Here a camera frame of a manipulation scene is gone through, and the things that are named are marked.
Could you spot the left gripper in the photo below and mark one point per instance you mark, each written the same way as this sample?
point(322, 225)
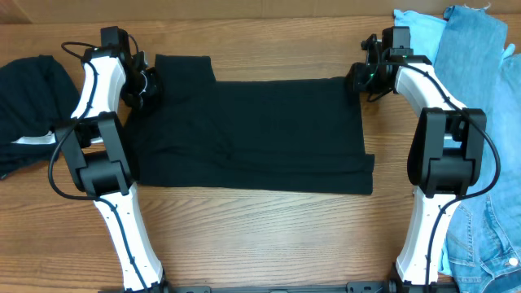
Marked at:
point(152, 94)

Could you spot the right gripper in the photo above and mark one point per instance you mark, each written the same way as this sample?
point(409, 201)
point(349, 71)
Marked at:
point(357, 81)

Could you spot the black t-shirt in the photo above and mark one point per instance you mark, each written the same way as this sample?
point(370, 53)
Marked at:
point(296, 135)

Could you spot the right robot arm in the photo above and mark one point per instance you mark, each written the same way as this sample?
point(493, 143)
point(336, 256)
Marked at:
point(443, 162)

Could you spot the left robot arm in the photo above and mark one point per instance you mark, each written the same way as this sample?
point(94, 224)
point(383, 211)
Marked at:
point(99, 158)

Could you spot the light blue t-shirt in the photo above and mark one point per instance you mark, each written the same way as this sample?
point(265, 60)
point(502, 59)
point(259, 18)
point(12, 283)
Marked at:
point(425, 30)

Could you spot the folded black garment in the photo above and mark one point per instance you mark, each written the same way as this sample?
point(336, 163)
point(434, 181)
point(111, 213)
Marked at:
point(36, 95)

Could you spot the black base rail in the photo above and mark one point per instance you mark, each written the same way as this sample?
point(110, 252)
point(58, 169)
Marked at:
point(277, 289)

